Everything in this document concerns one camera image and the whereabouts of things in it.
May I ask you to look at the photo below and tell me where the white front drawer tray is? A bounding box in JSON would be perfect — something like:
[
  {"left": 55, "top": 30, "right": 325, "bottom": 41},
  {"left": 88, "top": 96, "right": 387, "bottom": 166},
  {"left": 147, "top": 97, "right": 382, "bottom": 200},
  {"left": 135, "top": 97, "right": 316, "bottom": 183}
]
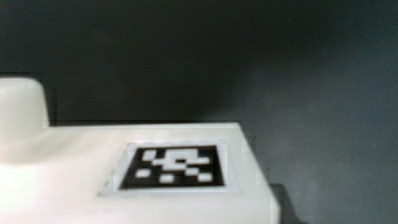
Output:
[{"left": 0, "top": 78, "right": 280, "bottom": 224}]

